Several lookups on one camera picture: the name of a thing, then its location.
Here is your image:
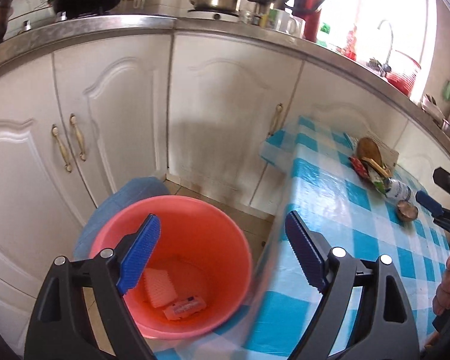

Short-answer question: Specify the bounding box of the white foam fruit net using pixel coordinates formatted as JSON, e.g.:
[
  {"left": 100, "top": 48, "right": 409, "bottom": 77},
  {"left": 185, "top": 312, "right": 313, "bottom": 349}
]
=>
[{"left": 143, "top": 268, "right": 178, "bottom": 308}]

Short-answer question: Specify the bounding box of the green pea cookie packet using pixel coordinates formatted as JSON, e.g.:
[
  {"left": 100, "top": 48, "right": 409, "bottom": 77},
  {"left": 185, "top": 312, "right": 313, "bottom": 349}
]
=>
[{"left": 367, "top": 167, "right": 386, "bottom": 196}]

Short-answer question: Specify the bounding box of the white paper bag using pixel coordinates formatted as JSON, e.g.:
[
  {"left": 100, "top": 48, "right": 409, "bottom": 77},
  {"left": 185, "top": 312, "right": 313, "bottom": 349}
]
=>
[{"left": 375, "top": 140, "right": 399, "bottom": 171}]

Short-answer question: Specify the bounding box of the red snack packet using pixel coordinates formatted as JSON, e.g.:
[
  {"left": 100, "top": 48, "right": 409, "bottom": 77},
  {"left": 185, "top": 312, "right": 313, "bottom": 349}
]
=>
[{"left": 349, "top": 156, "right": 369, "bottom": 179}]

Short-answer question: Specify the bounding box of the kitchen faucet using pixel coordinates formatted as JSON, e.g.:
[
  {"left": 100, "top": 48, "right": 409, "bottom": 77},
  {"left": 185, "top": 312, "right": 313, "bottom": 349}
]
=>
[{"left": 377, "top": 19, "right": 394, "bottom": 77}]

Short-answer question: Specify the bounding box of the person's right hand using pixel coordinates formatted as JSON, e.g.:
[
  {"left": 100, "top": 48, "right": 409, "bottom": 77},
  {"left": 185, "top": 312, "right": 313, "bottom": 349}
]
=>
[{"left": 433, "top": 256, "right": 450, "bottom": 316}]

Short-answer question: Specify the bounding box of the blue checkered tablecloth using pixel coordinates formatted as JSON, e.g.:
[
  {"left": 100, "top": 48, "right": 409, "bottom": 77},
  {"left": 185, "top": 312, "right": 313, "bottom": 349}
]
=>
[{"left": 153, "top": 115, "right": 450, "bottom": 360}]

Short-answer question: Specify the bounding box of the pink plastic bucket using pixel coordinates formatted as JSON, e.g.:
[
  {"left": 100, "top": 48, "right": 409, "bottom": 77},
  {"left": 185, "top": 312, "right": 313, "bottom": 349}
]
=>
[{"left": 88, "top": 195, "right": 253, "bottom": 340}]

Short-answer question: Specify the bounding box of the blue denim stool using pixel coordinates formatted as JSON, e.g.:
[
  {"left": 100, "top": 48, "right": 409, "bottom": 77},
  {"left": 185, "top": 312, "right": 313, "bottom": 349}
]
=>
[{"left": 73, "top": 176, "right": 170, "bottom": 260}]

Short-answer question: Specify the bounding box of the red plastic basket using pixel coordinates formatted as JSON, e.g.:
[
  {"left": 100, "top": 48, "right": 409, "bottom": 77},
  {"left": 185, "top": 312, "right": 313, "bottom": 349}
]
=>
[{"left": 385, "top": 49, "right": 421, "bottom": 97}]

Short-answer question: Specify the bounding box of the white mug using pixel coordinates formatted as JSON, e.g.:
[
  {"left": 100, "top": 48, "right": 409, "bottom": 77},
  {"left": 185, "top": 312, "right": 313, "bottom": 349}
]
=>
[{"left": 266, "top": 9, "right": 303, "bottom": 38}]

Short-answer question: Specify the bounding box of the red thermos flask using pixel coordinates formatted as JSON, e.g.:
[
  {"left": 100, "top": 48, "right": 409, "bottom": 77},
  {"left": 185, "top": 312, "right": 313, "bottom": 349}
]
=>
[{"left": 292, "top": 0, "right": 325, "bottom": 42}]

